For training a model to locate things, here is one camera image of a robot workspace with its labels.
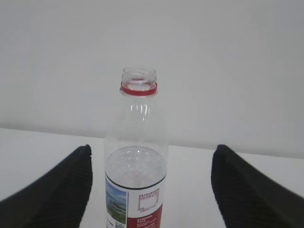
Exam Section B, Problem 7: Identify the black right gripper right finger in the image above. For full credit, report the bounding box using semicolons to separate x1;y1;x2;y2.
210;144;304;228

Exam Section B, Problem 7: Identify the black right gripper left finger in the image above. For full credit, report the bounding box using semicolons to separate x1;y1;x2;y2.
0;145;93;228

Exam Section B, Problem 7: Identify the clear plastic water bottle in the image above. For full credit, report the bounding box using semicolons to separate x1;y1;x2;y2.
104;68;169;228

